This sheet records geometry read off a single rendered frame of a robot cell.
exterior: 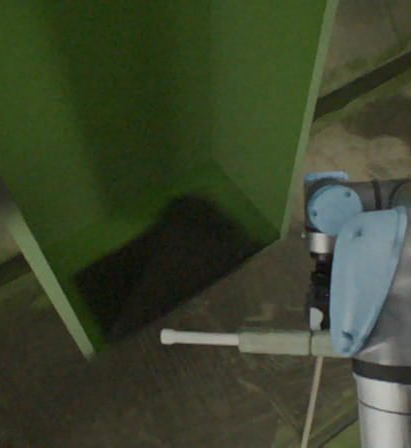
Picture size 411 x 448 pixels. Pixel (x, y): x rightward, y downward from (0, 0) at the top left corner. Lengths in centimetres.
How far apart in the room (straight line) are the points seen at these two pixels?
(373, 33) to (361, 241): 228
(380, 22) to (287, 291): 138
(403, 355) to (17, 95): 90
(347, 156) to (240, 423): 121
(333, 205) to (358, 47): 169
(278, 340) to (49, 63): 73
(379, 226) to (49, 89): 85
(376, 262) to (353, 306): 4
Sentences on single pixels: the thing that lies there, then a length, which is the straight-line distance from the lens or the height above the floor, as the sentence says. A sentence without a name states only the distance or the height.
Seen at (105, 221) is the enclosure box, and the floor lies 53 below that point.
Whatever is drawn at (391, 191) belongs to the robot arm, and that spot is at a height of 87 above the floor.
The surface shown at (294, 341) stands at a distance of 117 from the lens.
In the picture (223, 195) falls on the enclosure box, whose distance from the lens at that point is 153.
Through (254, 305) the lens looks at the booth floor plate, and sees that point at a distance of 184.
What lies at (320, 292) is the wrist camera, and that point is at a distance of 110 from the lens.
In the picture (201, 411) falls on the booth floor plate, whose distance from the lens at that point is 168.
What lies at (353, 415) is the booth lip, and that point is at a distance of 167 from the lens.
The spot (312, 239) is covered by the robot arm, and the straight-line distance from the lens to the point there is 113.
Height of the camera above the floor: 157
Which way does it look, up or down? 47 degrees down
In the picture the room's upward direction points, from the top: 11 degrees counter-clockwise
